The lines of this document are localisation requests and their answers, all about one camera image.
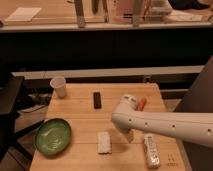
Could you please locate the white sponge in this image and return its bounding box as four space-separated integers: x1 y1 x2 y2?
97 132 112 154

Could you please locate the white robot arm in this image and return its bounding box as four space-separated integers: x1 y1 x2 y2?
111 94 213 148

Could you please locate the clear plastic bottle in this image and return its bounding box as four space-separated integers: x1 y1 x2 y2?
143 133 160 169

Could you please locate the orange carrot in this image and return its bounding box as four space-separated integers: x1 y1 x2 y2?
137 98 147 111

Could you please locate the black rectangular block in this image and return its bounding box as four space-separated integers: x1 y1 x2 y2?
93 92 102 109

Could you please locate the green plate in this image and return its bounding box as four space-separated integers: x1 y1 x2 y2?
34 118 72 156

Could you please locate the white paper cup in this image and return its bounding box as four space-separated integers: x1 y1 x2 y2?
50 77 67 98

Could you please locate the black chair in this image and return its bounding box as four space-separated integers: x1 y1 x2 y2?
0 76 43 161

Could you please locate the white paper sheet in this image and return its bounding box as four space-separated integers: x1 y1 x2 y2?
5 7 41 22

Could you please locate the grey metal post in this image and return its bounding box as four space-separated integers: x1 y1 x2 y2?
74 0 85 28
132 0 142 27

